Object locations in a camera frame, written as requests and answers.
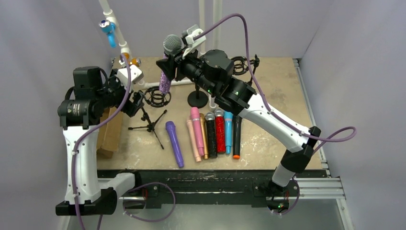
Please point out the orange toy microphone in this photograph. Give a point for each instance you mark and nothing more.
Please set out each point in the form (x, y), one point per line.
(130, 60)

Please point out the black tripod mic stand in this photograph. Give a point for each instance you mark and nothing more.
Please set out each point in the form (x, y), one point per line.
(241, 64)
(154, 99)

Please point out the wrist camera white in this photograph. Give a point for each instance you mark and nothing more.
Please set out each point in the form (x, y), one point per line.
(192, 39)
(135, 75)

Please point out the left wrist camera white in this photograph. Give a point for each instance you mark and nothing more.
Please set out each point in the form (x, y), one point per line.
(135, 75)

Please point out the black glitter microphone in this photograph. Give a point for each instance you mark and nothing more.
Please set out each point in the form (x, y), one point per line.
(211, 135)

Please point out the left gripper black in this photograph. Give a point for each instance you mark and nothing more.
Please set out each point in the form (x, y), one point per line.
(133, 103)

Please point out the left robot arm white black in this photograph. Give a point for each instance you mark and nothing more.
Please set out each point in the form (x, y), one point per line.
(80, 118)

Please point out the gold microphone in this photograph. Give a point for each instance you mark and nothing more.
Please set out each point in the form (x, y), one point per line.
(202, 122)

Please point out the red glitter microphone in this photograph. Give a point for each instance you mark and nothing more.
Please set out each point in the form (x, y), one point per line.
(220, 131)

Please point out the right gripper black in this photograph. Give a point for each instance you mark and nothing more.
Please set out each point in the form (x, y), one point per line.
(175, 63)

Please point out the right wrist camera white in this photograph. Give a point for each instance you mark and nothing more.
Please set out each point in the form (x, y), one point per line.
(192, 39)

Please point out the hot pink microphone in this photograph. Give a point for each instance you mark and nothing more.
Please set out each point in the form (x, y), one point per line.
(195, 118)

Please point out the glitter purple microphone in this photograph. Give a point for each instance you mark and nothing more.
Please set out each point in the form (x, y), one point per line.
(172, 45)

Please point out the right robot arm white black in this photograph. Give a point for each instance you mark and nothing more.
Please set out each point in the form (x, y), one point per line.
(242, 99)

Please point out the brown cardboard box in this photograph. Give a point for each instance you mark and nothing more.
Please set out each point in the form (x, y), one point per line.
(109, 137)

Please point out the black table edge rail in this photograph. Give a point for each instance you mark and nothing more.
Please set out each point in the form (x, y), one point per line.
(204, 187)

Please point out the white PVC pipe frame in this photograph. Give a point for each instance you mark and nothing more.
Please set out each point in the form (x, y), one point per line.
(139, 26)

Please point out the black round-base mic stand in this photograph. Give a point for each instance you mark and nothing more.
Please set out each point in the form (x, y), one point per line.
(197, 98)

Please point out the aluminium frame rail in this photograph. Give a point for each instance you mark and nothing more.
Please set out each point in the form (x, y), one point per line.
(313, 186)

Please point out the blue toy microphone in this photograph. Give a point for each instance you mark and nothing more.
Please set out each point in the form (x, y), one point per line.
(108, 28)

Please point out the light blue microphone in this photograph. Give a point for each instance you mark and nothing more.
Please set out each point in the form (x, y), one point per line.
(228, 117)

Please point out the black microphone orange end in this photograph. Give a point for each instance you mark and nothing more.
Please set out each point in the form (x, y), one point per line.
(237, 121)

